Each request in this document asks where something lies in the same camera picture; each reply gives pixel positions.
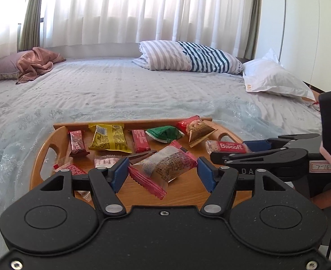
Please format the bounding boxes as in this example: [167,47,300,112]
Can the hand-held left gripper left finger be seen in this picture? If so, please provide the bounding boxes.
[37,157,130,217]

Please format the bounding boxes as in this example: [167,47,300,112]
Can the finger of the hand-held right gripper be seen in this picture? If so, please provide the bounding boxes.
[210,147,310,166]
[243,133,322,153]

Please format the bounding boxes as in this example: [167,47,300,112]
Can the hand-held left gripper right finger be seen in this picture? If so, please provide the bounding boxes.
[197,157,287,217]

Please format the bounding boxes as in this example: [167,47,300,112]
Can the pink and white snack packet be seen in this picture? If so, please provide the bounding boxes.
[95,155,121,169]

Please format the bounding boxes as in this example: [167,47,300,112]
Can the red and white biscuit packet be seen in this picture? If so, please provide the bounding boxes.
[205,140,252,155]

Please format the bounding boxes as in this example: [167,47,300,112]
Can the brown snack packet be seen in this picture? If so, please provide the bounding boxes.
[127,150,158,165]

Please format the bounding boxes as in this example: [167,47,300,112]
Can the wooden tray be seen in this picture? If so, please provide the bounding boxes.
[30,117,253,207]

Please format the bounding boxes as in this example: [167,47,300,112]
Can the bright red snack bar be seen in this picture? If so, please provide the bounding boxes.
[131,129,152,153]

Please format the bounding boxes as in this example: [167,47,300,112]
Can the clear snack packet red ends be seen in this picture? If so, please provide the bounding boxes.
[140,140,198,192]

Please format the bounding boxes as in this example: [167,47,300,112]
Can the nut-print snack packet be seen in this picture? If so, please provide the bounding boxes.
[177,115,217,148]

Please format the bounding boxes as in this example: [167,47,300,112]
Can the red and white snack packet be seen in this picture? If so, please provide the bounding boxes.
[53,162,92,201]

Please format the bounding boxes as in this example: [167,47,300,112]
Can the green snack packet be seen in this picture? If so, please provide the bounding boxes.
[145,126,184,143]

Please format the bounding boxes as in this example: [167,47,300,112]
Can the yellow snack packet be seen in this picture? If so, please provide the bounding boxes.
[88,123,133,153]

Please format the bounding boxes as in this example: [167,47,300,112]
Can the dark red snack bar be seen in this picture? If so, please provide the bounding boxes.
[68,130,90,158]

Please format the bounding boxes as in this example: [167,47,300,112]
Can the white pillow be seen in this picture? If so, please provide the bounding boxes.
[242,48,316,102]

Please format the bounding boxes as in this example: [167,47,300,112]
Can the green curtain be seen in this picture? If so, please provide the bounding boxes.
[18,0,46,52]
[240,0,264,59]

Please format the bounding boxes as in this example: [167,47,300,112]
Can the striped pillow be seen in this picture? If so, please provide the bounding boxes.
[131,40,244,75]

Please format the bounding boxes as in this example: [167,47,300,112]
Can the pink blanket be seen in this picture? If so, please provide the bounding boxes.
[16,47,66,85]

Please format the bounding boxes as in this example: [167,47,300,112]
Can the purple pillow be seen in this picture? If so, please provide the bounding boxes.
[0,51,28,82]

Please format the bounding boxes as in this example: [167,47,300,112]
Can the brown wooden bed frame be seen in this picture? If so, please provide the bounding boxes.
[303,81,322,102]

